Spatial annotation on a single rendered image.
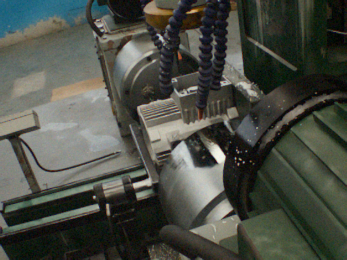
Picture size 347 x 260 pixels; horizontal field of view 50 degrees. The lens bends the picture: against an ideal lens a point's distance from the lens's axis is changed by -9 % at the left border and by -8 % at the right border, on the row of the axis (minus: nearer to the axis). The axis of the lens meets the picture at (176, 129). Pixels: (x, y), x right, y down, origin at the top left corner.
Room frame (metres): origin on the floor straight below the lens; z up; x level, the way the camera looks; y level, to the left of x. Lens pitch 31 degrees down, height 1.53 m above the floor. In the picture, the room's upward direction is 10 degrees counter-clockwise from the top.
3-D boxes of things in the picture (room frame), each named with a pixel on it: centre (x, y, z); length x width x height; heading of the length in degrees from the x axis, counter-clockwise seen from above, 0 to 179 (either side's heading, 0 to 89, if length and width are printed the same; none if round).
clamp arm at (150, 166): (0.76, 0.08, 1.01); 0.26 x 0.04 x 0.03; 11
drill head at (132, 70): (1.16, 0.04, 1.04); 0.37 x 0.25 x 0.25; 11
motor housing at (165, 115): (0.81, -0.03, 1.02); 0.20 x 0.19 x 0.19; 101
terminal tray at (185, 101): (0.82, -0.07, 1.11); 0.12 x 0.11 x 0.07; 101
